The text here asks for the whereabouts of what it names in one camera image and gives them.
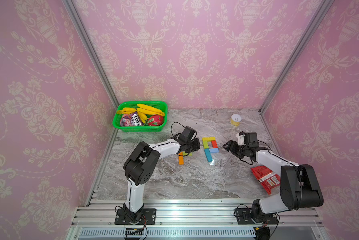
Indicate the lime green block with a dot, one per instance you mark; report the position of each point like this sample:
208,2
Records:
186,154
205,144

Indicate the teal block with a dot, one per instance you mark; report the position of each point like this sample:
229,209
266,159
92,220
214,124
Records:
208,155

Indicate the light blue block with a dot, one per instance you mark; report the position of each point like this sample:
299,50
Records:
214,150

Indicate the orange block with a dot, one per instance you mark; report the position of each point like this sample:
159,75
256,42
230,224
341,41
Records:
181,160

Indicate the red block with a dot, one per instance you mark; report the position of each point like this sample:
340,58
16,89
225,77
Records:
214,144

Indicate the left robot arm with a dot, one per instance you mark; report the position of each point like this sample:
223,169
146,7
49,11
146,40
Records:
140,165

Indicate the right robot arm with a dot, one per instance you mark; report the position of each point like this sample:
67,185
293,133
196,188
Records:
299,187

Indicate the yellow white can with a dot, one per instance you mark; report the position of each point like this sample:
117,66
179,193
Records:
235,120

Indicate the red snack bag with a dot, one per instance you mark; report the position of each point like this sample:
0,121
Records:
266,177

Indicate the red dragon fruit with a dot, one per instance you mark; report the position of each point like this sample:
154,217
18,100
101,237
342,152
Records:
155,121

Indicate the green plastic basket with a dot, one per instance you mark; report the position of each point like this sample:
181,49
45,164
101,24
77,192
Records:
133,104

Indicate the lower yellow banana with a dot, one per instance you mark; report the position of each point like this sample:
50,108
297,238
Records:
142,116

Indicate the upper yellow banana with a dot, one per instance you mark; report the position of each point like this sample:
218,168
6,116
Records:
148,110

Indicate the purple snack packet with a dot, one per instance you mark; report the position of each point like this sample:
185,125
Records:
131,120

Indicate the small yellow banana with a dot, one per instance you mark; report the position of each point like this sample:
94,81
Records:
126,111

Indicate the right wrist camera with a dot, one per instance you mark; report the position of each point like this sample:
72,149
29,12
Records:
241,138

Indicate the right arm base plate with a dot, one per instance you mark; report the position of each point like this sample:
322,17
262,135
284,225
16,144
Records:
245,216

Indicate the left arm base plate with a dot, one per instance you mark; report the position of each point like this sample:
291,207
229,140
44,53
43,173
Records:
146,216

